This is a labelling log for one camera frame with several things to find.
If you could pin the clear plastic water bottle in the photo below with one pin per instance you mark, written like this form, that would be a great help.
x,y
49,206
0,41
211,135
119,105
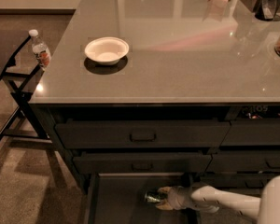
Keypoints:
x,y
40,49

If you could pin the black metal chair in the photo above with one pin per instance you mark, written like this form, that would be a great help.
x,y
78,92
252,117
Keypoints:
x,y
23,122

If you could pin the middle left dark drawer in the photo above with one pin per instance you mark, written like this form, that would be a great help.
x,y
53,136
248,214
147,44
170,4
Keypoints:
x,y
109,163

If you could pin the bottom right dark drawer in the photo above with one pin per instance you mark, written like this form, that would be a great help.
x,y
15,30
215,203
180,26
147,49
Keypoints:
x,y
239,181

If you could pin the green soda can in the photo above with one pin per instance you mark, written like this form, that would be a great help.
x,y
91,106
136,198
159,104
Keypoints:
x,y
155,196

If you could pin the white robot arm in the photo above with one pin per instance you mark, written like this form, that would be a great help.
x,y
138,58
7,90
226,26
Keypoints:
x,y
202,197

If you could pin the top left dark drawer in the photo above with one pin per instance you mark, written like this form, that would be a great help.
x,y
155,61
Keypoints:
x,y
142,133

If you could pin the middle right dark drawer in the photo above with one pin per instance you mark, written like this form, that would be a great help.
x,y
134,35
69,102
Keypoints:
x,y
250,161

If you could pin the white paper bowl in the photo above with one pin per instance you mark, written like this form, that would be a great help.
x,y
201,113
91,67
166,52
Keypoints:
x,y
106,50

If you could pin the open bottom left drawer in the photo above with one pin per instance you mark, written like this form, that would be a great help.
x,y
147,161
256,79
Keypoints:
x,y
120,199

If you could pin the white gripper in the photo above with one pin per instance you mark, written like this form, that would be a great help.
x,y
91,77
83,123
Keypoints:
x,y
179,197

